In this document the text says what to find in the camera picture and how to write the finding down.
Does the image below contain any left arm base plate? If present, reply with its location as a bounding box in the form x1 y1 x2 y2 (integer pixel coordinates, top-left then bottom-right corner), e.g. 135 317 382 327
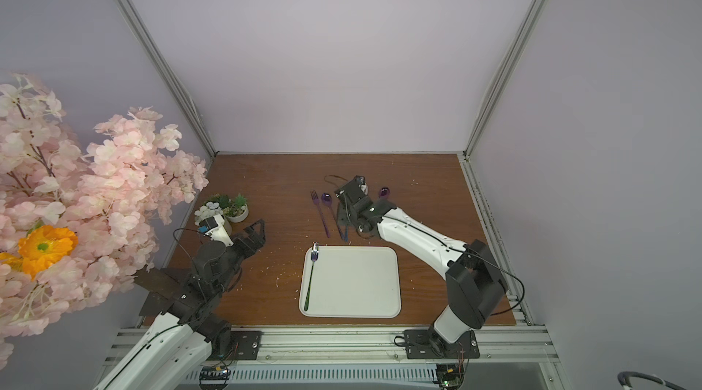
210 330 263 362

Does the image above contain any right controller board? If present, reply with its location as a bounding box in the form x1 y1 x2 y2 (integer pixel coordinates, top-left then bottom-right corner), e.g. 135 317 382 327
435 364 464 390

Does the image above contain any left controller board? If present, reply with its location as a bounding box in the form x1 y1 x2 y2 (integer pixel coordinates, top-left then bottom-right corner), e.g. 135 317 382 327
199 366 232 390

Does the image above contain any black cable loop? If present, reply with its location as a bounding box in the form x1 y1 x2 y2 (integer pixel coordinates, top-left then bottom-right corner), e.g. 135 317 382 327
616 370 689 390

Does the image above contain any small succulent white pot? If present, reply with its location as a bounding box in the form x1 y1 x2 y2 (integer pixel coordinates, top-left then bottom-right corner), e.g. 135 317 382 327
208 194 249 224

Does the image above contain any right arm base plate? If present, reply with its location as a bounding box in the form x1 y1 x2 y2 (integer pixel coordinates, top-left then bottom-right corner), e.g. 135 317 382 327
393 329 480 360

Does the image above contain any purple fork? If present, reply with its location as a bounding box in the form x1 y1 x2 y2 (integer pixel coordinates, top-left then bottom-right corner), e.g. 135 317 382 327
310 190 331 238

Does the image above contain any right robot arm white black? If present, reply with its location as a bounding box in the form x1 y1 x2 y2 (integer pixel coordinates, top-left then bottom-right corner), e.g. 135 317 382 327
335 175 518 355

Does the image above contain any white flower beige pot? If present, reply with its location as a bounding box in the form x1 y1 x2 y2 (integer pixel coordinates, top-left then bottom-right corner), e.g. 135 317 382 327
195 202 223 227

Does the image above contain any controller board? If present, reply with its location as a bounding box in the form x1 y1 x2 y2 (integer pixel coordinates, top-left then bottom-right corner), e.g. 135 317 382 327
199 366 232 390
435 364 464 390

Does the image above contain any corner aluminium post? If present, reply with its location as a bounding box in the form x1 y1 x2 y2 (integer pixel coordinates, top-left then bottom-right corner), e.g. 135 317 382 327
463 0 569 160
113 0 218 158

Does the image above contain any left corner aluminium post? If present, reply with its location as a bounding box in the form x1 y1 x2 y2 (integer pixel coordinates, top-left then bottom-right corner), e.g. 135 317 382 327
113 0 218 158

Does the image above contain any aluminium front rail frame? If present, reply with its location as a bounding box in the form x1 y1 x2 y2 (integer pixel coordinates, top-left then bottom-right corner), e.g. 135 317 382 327
95 325 571 390

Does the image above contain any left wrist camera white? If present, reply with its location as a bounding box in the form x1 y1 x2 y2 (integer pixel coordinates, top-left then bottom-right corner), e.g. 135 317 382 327
197 215 233 247

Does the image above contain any pink blossom artificial tree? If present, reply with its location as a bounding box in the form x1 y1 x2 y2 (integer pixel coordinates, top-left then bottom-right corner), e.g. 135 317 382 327
1 74 208 362

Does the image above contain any green handled iridescent fork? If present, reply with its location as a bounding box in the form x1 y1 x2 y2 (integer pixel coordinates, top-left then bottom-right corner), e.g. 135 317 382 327
303 242 320 311

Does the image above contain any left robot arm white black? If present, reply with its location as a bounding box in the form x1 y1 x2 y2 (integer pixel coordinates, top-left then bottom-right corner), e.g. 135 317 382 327
97 220 266 389

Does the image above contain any purple spoon long handle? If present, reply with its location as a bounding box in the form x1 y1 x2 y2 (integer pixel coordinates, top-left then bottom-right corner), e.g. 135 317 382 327
322 193 338 226

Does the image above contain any white plastic tray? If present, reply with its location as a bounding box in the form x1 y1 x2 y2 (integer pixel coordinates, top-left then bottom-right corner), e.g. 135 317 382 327
299 246 401 319

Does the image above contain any orange artificial poppy flower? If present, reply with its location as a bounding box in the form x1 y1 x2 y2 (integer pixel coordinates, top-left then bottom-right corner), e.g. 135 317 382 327
1 226 79 280

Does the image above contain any right corner aluminium post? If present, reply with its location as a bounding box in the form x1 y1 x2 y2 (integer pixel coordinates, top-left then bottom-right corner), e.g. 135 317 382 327
463 0 569 160

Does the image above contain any dark metal plate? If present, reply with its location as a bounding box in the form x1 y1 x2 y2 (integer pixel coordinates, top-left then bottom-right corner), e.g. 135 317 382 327
135 268 195 317

